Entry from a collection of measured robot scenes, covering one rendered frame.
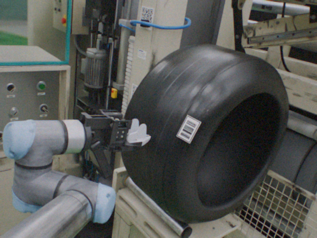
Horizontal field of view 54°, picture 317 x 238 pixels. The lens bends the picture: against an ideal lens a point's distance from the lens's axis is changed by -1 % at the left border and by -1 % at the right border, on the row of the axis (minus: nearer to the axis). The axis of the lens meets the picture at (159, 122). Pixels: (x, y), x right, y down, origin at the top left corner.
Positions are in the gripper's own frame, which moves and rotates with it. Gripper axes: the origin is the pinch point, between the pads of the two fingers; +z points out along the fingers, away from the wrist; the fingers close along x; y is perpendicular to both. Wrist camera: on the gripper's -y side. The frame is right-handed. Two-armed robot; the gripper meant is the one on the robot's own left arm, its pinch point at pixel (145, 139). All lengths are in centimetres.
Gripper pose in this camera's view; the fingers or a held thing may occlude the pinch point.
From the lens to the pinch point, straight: 84.6
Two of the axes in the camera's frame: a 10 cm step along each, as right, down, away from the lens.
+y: 2.4, -9.2, -3.0
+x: -6.2, -3.8, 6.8
